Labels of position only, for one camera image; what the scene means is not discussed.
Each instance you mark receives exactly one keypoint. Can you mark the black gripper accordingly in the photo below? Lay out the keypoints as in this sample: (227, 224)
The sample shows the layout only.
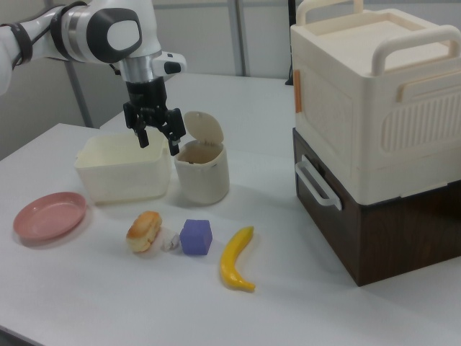
(146, 97)

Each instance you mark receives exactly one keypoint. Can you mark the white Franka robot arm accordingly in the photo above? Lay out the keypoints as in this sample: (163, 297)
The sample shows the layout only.
(108, 32)

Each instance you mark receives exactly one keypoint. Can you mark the cream trash can with lid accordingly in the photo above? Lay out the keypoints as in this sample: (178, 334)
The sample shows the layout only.
(203, 169)

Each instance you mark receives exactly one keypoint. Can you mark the white rectangular plastic basket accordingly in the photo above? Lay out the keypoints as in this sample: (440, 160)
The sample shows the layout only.
(122, 167)

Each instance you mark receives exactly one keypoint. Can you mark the toy bread roll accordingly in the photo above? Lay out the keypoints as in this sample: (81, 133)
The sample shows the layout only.
(144, 230)

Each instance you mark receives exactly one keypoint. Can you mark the crumpled white paper ball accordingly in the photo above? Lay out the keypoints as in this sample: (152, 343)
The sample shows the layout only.
(170, 242)

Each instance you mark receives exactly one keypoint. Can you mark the purple cube block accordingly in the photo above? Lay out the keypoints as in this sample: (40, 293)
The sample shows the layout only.
(195, 238)

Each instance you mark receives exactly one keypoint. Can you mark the pink plastic plate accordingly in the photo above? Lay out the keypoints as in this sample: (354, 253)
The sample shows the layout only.
(49, 220)

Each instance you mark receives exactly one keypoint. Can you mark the yellow toy banana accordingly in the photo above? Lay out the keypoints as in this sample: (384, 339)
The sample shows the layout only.
(236, 261)

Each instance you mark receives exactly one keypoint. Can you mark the cream plastic storage box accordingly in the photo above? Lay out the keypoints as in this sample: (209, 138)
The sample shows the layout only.
(374, 104)

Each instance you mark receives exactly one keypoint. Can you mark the dark wood drawer box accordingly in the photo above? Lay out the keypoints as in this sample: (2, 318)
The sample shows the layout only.
(378, 234)

